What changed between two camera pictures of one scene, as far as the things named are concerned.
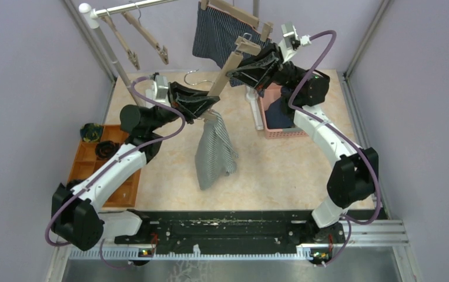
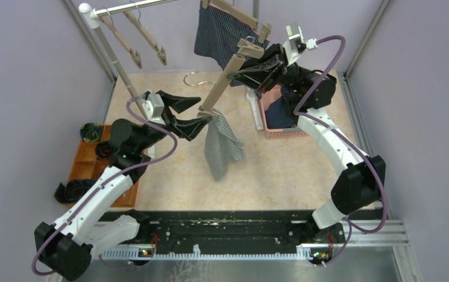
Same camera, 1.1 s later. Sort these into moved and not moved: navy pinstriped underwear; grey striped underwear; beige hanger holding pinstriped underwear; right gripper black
Moved: grey striped underwear
Not moved: right gripper black; navy pinstriped underwear; beige hanger holding pinstriped underwear
